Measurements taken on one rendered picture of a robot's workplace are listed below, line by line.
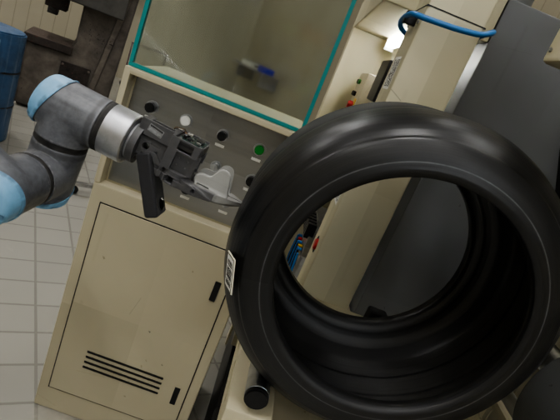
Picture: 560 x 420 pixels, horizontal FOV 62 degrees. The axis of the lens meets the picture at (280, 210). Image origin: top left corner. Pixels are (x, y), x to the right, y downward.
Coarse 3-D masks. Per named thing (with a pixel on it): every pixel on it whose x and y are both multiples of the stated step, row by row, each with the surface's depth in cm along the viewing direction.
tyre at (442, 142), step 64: (320, 128) 72; (384, 128) 67; (448, 128) 67; (256, 192) 73; (320, 192) 68; (512, 192) 67; (256, 256) 72; (512, 256) 94; (256, 320) 75; (320, 320) 105; (384, 320) 105; (448, 320) 102; (512, 320) 89; (320, 384) 78; (384, 384) 95; (448, 384) 90; (512, 384) 76
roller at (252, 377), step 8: (248, 376) 86; (256, 376) 85; (248, 384) 83; (256, 384) 82; (264, 384) 83; (248, 392) 81; (256, 392) 81; (264, 392) 82; (248, 400) 82; (256, 400) 82; (264, 400) 82; (256, 408) 82
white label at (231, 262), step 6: (228, 252) 75; (228, 258) 75; (234, 258) 73; (228, 264) 75; (234, 264) 72; (228, 270) 75; (234, 270) 72; (228, 276) 75; (228, 282) 75; (228, 288) 75
